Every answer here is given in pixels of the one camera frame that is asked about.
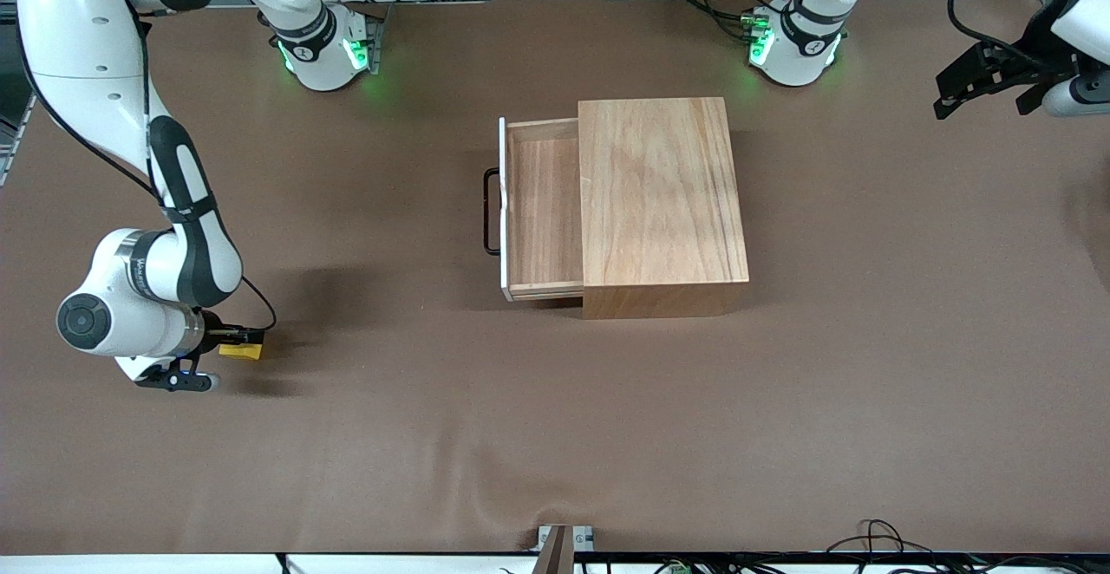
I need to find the black metal drawer handle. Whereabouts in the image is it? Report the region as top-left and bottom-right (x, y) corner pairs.
(483, 167), (504, 257)

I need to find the white-fronted wooden drawer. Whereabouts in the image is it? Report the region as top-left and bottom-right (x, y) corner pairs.
(499, 116), (585, 303)

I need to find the brown table cover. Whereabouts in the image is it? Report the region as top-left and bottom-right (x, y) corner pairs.
(0, 0), (1110, 555)

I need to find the light wooden cabinet box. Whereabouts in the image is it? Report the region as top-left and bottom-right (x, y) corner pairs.
(578, 97), (752, 321)

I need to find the metal table clamp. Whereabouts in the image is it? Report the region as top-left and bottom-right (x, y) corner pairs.
(531, 524), (596, 574)

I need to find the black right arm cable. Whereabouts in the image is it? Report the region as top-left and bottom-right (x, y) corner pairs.
(17, 10), (278, 334)

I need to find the black base cable bundle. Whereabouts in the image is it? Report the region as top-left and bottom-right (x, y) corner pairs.
(681, 0), (774, 46)

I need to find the tangle of black cables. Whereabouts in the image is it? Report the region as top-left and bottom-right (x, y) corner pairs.
(824, 518), (1110, 574)

